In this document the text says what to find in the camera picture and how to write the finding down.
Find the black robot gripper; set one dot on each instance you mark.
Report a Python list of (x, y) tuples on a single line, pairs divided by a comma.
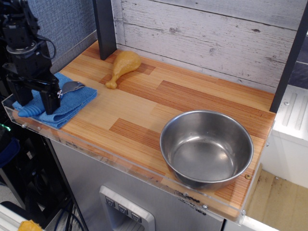
[(29, 70)]

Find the blue handled metal spoon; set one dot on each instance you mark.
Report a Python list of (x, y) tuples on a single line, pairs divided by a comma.
[(38, 108)]

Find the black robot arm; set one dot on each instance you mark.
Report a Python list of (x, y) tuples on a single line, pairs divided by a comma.
[(18, 22)]

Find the blue folded cloth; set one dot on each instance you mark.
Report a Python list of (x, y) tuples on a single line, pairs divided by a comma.
[(71, 103)]

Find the blue fabric partition panel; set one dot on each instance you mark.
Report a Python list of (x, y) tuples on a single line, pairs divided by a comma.
[(69, 24)]

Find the yellow toy chicken drumstick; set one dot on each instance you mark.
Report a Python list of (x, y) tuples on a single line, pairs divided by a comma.
[(125, 62)]

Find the silver toy fridge cabinet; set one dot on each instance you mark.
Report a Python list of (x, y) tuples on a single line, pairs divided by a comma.
[(85, 175)]

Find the yellow object bottom left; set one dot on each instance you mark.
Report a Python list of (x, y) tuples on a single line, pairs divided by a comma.
[(29, 225)]

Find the ice dispenser button panel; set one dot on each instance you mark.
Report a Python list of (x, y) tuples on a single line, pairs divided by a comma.
[(125, 211)]

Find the stainless steel bowl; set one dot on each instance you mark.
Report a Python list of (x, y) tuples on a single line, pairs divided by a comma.
[(206, 149)]

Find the clear acrylic table guard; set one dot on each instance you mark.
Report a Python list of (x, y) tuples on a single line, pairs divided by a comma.
[(121, 127)]

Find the white ribbed side unit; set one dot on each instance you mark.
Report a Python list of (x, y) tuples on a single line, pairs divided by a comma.
[(286, 152)]

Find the dark right frame post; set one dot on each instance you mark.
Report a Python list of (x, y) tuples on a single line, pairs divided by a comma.
[(291, 61)]

